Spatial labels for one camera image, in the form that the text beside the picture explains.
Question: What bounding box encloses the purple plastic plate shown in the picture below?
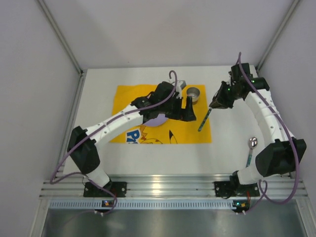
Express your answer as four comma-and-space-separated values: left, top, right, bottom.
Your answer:
143, 114, 168, 127

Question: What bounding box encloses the fork with green handle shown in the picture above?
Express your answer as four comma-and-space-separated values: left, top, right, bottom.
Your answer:
198, 107, 212, 132

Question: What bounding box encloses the yellow cartoon placemat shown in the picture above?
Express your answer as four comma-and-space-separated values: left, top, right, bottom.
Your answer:
111, 84, 212, 145

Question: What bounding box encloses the metal cup with brown band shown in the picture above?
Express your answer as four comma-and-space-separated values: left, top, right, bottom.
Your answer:
186, 87, 200, 105

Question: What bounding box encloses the spoon with green handle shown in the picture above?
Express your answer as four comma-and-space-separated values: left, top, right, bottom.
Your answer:
246, 137, 258, 167

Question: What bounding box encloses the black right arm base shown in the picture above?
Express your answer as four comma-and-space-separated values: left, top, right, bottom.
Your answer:
214, 178, 260, 199

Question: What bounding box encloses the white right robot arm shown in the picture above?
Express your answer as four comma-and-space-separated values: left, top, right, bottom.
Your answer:
207, 63, 307, 186

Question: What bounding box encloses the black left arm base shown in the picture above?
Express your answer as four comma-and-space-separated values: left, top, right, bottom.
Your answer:
83, 181, 127, 198

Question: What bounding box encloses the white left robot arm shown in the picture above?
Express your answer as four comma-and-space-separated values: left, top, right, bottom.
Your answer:
67, 80, 186, 187

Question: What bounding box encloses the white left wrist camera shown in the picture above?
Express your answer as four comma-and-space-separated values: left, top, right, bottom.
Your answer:
176, 80, 187, 90

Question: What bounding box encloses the aluminium rail frame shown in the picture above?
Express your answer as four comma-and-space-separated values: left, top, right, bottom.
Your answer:
39, 174, 294, 212

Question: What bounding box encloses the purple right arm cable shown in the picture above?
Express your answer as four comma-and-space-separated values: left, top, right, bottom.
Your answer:
236, 51, 301, 215

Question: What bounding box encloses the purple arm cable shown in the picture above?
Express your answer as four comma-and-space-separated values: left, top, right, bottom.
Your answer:
49, 70, 179, 215
236, 51, 301, 215

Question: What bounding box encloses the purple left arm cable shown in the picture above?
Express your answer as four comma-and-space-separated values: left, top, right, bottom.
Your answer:
49, 70, 179, 215

